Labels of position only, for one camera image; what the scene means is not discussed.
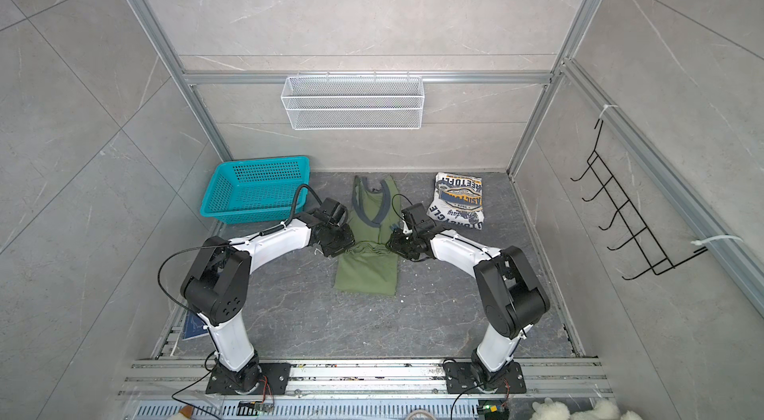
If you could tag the black wire hook rack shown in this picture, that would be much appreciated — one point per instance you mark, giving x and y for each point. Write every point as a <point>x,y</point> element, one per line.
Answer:
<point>627,214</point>

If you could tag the white tank top navy trim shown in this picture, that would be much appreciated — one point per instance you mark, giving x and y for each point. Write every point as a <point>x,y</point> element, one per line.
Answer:
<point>458,199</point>

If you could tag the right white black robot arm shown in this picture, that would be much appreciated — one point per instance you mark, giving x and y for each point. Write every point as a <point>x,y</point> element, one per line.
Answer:
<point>512,297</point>

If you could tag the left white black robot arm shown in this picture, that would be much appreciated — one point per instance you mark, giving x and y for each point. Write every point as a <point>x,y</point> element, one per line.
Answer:
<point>216,286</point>

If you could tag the white wire mesh shelf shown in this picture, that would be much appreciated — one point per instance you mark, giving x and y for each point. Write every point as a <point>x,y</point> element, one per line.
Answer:
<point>362,102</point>

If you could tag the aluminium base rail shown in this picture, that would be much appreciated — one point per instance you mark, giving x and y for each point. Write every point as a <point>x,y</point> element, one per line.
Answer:
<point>361,389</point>

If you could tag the green camouflage tank top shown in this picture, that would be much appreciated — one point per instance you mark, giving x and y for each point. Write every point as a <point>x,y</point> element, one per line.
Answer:
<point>368,267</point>

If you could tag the blue book yellow label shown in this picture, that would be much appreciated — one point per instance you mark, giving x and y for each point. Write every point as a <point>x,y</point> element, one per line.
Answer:
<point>193,327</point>

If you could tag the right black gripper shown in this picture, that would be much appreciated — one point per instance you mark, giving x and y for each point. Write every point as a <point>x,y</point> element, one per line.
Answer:
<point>395,244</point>

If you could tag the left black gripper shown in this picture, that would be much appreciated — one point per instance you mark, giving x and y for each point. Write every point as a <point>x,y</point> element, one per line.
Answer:
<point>350,241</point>

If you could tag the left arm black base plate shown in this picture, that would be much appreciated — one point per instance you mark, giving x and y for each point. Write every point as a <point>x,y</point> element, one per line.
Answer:
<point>253,379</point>

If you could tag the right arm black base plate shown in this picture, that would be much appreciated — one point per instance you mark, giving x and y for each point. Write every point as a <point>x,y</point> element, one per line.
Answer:
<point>471,377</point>

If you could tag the teal plastic basket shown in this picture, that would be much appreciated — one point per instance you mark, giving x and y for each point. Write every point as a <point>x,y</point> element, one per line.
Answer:
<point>257,190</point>

